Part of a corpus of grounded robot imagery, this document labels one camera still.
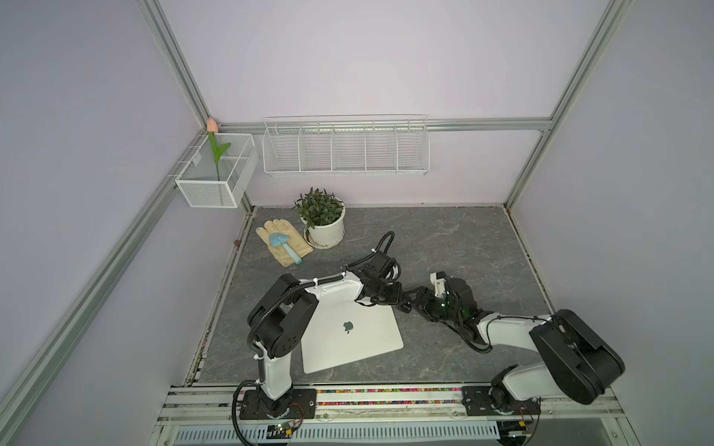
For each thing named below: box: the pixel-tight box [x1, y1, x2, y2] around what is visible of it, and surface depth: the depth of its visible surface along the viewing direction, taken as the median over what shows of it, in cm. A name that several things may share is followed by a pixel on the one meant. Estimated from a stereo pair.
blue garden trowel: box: [269, 232, 303, 265], surface depth 107 cm
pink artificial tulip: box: [206, 118, 232, 182], surface depth 91 cm
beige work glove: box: [255, 218, 314, 268], surface depth 111 cm
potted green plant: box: [290, 187, 346, 250], surface depth 101 cm
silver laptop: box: [301, 299, 405, 375], surface depth 85 cm
